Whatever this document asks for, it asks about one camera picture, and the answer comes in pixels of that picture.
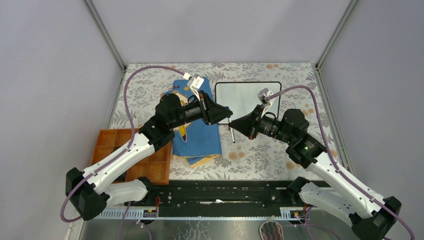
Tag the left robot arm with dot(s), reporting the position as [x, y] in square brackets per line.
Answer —
[92, 189]

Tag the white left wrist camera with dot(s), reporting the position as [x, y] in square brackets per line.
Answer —
[194, 82]

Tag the floral tablecloth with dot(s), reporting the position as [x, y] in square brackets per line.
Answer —
[262, 158]

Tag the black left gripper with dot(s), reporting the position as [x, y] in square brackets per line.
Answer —
[211, 112]

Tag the blue cartoon cloth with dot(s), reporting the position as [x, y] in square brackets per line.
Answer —
[195, 142]

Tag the white whiteboard marker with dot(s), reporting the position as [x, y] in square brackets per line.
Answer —
[232, 134]

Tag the black framed whiteboard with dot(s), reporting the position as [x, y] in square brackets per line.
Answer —
[242, 97]

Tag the striped object at bottom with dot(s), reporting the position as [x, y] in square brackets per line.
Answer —
[271, 230]

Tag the orange wooden compartment tray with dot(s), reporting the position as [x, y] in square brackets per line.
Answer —
[155, 167]

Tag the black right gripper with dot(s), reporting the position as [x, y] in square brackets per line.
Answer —
[249, 125]

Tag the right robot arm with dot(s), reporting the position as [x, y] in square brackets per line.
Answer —
[368, 213]

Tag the black mounting rail base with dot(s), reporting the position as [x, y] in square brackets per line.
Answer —
[213, 200]

